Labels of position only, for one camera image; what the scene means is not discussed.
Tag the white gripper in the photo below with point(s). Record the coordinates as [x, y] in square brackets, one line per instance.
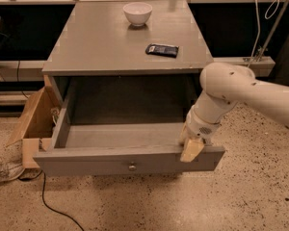
[199, 127]

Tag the grey top drawer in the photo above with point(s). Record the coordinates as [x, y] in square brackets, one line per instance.
[124, 125]

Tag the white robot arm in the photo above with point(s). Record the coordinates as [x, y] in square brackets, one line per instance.
[223, 86]

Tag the grey drawer cabinet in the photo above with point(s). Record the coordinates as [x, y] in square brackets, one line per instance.
[99, 41]

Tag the open cardboard box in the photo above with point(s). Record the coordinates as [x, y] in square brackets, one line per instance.
[34, 128]

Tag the dark blue snack packet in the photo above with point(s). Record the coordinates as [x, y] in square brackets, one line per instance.
[162, 50]

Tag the metal diagonal pole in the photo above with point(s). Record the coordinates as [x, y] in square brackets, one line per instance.
[269, 37]

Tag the green packet in box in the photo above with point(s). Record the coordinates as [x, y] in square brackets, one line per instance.
[55, 112]

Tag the white ceramic bowl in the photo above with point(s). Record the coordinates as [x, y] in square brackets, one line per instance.
[137, 13]

